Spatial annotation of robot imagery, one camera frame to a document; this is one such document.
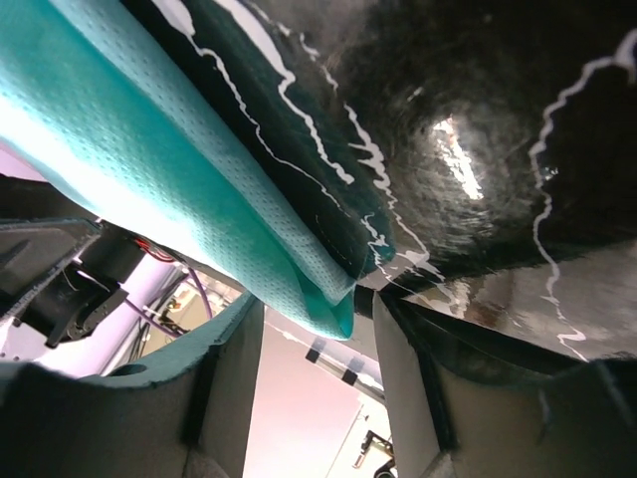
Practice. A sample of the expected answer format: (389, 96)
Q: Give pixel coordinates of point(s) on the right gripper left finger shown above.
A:
(182, 411)

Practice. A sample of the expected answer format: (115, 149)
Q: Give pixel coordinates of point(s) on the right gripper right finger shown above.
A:
(465, 401)

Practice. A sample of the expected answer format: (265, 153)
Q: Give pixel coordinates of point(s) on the teal t-shirt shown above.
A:
(98, 109)

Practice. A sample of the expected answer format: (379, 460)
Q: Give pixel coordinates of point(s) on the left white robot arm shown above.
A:
(94, 316)

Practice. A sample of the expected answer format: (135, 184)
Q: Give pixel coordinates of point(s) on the black marble pattern mat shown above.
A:
(477, 158)

